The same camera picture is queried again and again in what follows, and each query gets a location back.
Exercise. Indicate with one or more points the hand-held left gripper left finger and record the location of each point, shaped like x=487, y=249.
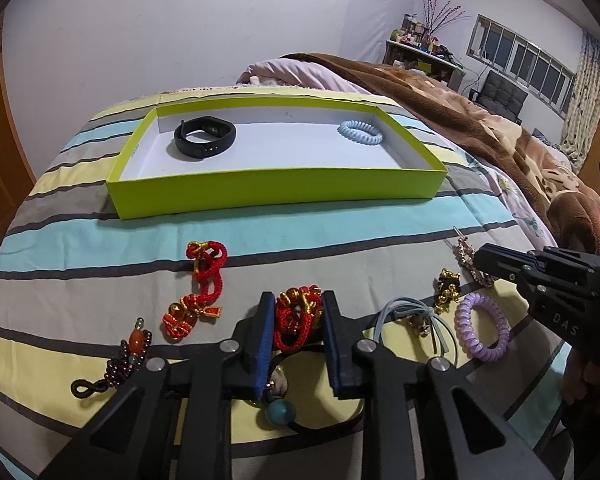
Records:
x=265, y=332

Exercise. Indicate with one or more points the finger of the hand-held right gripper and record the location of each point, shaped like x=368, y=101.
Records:
x=565, y=259
x=500, y=269

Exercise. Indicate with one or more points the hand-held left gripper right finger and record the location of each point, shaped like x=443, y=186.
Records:
x=331, y=345

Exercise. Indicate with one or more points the gold black charm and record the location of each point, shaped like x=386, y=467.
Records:
x=447, y=287

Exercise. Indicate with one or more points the lime green box tray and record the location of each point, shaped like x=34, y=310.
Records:
x=275, y=160

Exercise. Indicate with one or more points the person's right hand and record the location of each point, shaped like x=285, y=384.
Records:
x=582, y=382

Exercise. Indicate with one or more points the floral bedsheet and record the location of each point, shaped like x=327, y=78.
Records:
x=510, y=195

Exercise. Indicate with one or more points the brown blanket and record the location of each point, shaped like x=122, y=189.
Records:
x=480, y=125

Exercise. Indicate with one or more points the patterned curtain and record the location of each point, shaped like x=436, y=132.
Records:
x=587, y=95

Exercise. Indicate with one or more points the black chair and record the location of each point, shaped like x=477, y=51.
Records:
x=502, y=92

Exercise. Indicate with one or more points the window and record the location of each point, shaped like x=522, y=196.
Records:
x=525, y=60

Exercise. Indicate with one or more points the black smart band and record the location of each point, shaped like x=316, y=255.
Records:
x=205, y=137

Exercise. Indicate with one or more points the pink quilt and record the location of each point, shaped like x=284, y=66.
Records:
x=300, y=72

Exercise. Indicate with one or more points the purple flower branches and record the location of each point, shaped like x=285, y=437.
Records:
x=442, y=12

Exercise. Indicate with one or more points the wooden door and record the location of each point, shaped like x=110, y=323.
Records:
x=2, y=160

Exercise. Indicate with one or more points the cluttered wall shelf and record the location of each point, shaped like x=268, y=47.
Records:
x=420, y=50

